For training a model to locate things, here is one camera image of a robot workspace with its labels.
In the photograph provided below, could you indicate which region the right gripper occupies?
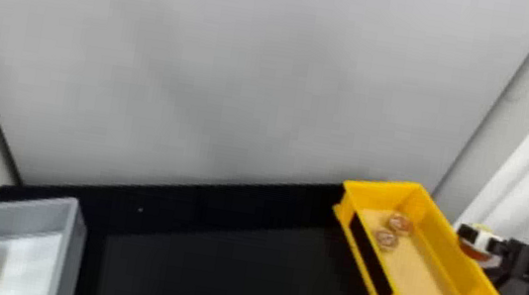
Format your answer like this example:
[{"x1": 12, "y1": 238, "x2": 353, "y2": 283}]
[{"x1": 450, "y1": 222, "x2": 529, "y2": 288}]

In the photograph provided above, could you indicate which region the yellow can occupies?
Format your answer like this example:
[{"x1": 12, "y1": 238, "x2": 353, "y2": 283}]
[
  {"x1": 371, "y1": 226, "x2": 401, "y2": 254},
  {"x1": 455, "y1": 220, "x2": 508, "y2": 271},
  {"x1": 385, "y1": 211, "x2": 415, "y2": 239}
]

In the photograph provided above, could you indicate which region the yellow tray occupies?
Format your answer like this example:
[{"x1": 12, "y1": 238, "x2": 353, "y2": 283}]
[{"x1": 319, "y1": 169, "x2": 529, "y2": 295}]

